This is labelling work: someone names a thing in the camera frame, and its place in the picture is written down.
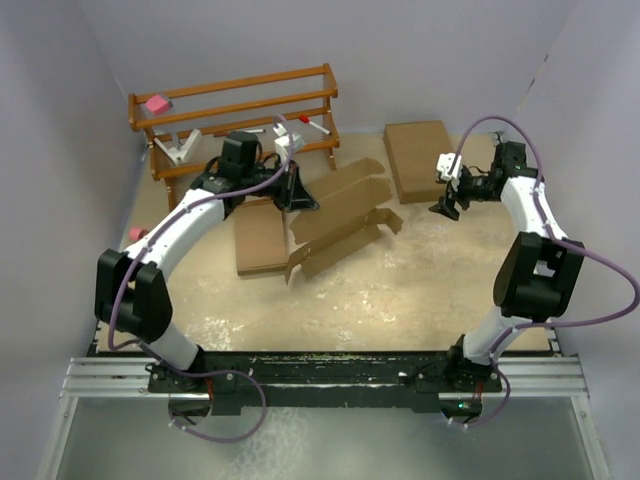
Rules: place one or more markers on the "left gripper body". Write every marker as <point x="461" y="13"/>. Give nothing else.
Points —
<point x="278" y="188"/>

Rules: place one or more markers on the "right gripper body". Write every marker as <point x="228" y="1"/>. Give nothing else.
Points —
<point x="472" y="188"/>

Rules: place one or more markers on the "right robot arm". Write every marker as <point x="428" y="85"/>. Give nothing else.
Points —
<point x="538" y="275"/>

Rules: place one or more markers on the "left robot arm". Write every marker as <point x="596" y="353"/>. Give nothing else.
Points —
<point x="131" y="294"/>

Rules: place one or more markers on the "small closed cardboard box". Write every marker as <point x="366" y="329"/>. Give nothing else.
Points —
<point x="260" y="240"/>

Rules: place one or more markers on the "large closed cardboard box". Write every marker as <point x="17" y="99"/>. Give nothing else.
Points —
<point x="413" y="150"/>

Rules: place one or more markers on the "red capped marker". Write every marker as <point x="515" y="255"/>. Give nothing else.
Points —
<point x="306" y="120"/>

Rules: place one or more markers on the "wooden rack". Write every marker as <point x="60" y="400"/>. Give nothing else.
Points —
<point x="181" y="124"/>

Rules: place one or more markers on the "white eraser brush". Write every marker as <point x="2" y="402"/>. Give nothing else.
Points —
<point x="179" y="151"/>

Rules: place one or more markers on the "pink eraser block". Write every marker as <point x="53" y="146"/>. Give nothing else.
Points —
<point x="158" y="104"/>

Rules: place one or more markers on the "small pink capped bottle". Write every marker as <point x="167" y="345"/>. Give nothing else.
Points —
<point x="136" y="233"/>

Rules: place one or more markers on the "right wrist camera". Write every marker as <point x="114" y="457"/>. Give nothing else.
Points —
<point x="448" y="167"/>

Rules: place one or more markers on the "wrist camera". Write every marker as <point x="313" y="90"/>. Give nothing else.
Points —
<point x="286" y="143"/>
<point x="448" y="167"/>

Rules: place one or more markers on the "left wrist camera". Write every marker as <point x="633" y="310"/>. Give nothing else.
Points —
<point x="286" y="143"/>

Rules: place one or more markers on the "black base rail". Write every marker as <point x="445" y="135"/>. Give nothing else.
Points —
<point x="223" y="383"/>

